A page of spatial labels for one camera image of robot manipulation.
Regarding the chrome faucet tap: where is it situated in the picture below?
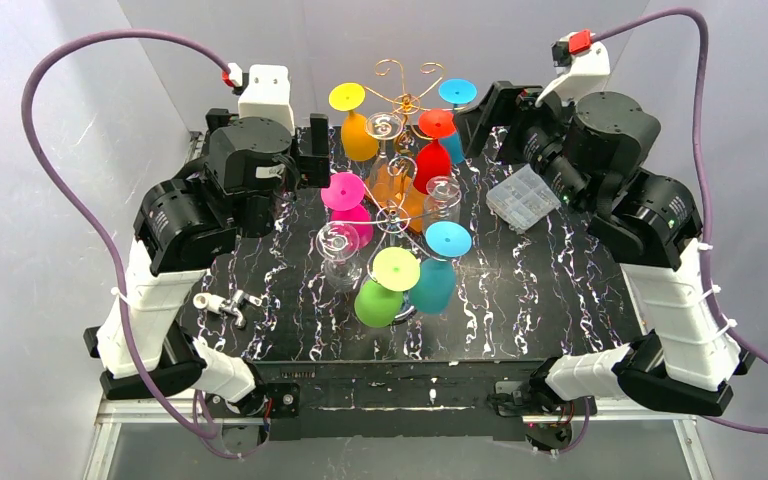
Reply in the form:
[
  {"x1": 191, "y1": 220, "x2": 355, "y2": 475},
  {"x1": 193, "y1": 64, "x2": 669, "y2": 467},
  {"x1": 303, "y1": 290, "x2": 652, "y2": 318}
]
[{"x1": 192, "y1": 289, "x2": 264, "y2": 330}]

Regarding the clear plastic screw box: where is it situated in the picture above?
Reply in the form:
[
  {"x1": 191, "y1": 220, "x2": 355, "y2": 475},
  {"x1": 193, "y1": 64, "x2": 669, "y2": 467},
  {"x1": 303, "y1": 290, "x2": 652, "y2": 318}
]
[{"x1": 486, "y1": 165, "x2": 561, "y2": 234}]

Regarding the clear wine glass rear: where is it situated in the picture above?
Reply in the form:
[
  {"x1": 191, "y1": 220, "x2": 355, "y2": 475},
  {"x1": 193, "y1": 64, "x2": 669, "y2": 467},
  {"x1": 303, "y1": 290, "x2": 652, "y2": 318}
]
[{"x1": 365, "y1": 112, "x2": 404, "y2": 203}]

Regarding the teal blue wine glass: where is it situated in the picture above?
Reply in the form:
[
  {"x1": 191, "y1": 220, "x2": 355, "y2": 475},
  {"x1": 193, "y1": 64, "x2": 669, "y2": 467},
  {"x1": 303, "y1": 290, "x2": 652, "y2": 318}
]
[{"x1": 408, "y1": 221, "x2": 473, "y2": 314}]

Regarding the orange wooden rack base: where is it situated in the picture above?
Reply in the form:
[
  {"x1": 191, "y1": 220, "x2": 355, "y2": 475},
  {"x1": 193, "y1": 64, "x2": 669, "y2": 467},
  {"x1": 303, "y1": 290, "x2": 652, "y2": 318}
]
[{"x1": 364, "y1": 164, "x2": 426, "y2": 234}]

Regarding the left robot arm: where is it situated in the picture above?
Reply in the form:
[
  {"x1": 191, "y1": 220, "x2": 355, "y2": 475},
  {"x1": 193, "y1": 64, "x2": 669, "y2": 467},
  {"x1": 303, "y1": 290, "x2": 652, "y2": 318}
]
[{"x1": 84, "y1": 109, "x2": 330, "y2": 416}]

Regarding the red wine glass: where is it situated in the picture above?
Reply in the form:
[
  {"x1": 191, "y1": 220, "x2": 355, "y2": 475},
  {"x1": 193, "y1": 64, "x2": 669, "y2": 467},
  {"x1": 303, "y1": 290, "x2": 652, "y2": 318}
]
[{"x1": 413, "y1": 109, "x2": 456, "y2": 195}]

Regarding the yellow orange wine glass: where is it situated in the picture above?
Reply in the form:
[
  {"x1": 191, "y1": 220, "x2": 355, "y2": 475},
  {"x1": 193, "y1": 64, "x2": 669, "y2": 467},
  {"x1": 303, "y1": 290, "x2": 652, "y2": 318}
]
[{"x1": 328, "y1": 82, "x2": 378, "y2": 162}]

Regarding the gold wire glass rack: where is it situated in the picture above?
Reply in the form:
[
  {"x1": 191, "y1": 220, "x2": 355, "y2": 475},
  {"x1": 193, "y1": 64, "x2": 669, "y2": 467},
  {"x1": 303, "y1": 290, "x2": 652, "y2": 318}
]
[{"x1": 363, "y1": 58, "x2": 446, "y2": 140}]

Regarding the pink wine glass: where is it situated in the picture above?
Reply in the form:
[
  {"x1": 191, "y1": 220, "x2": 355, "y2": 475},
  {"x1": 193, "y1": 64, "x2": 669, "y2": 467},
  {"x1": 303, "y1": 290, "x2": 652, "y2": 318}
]
[{"x1": 320, "y1": 172, "x2": 373, "y2": 248}]

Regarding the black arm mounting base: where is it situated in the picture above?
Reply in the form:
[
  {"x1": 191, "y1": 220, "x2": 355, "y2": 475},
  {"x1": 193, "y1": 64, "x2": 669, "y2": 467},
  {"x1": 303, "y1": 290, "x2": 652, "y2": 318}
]
[{"x1": 201, "y1": 360, "x2": 597, "y2": 458}]

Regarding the clear patterned wine glass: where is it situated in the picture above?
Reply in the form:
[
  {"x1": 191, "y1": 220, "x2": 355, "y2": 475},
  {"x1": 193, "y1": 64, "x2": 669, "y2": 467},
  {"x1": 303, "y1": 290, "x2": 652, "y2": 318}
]
[{"x1": 422, "y1": 176, "x2": 462, "y2": 232}]

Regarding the blue wine glass rear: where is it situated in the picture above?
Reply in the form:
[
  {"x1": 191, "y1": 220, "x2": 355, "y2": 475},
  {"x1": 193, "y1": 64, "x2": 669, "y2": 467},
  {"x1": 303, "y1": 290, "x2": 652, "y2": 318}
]
[{"x1": 438, "y1": 78, "x2": 479, "y2": 166}]

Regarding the silver wire glass rack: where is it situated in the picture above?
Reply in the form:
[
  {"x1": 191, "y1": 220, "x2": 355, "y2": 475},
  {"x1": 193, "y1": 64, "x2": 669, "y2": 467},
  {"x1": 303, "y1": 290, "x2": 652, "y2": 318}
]
[{"x1": 330, "y1": 153, "x2": 462, "y2": 326}]

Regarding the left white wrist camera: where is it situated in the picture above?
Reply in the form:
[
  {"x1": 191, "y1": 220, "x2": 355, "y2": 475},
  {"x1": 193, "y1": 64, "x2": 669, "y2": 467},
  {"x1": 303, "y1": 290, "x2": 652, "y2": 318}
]
[{"x1": 222, "y1": 63, "x2": 295, "y2": 134}]

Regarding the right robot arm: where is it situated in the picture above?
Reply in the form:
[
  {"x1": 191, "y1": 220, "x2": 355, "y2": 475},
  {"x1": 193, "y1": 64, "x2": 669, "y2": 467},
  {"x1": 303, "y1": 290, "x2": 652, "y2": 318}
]
[{"x1": 454, "y1": 81, "x2": 752, "y2": 417}]

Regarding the clear wine glass front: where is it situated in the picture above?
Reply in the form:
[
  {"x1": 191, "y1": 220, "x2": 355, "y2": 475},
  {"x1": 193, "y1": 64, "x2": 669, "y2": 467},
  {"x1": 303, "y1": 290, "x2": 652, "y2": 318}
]
[{"x1": 315, "y1": 221, "x2": 362, "y2": 293}]

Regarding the green wine glass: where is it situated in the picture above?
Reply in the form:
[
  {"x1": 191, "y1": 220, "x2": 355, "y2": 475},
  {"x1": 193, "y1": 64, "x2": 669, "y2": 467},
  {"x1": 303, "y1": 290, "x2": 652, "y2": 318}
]
[{"x1": 354, "y1": 247, "x2": 420, "y2": 328}]

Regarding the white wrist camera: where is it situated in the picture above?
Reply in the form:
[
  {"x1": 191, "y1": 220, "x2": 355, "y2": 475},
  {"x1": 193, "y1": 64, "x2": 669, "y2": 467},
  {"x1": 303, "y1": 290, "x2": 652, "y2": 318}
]
[
  {"x1": 222, "y1": 63, "x2": 295, "y2": 134},
  {"x1": 535, "y1": 29, "x2": 611, "y2": 107}
]

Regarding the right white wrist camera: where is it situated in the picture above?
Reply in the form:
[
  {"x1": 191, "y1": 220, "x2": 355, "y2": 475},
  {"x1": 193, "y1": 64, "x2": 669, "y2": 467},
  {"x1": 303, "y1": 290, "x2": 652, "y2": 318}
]
[{"x1": 535, "y1": 29, "x2": 611, "y2": 107}]

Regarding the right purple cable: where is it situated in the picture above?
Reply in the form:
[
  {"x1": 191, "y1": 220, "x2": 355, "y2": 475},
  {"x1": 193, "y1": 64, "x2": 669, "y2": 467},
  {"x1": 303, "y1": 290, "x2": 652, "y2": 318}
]
[{"x1": 556, "y1": 6, "x2": 768, "y2": 455}]

